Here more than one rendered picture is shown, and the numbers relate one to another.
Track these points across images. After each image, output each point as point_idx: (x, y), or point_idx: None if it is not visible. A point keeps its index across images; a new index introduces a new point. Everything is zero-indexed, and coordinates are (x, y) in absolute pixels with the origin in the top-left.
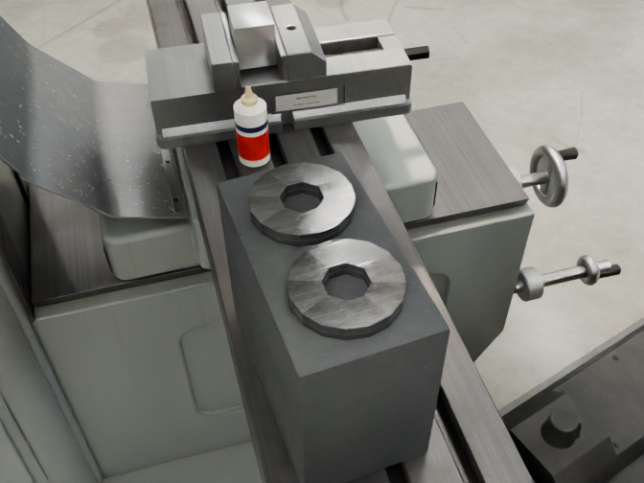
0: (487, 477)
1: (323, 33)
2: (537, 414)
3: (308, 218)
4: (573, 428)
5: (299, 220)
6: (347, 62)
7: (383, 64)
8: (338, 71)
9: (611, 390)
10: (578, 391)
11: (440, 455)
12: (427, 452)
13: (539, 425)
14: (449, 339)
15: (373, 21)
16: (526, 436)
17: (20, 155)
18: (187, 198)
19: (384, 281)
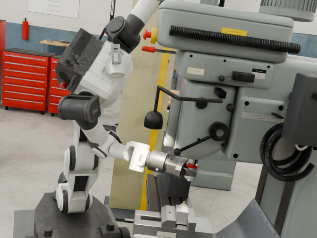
0: (153, 175)
1: (156, 224)
2: (112, 233)
3: (180, 157)
4: (110, 222)
5: (181, 157)
6: (153, 214)
7: (143, 211)
8: (156, 212)
9: (88, 235)
10: (96, 237)
11: (158, 178)
12: (160, 179)
13: (113, 231)
14: (150, 186)
15: (139, 224)
16: (117, 230)
17: (239, 221)
18: None
19: (172, 151)
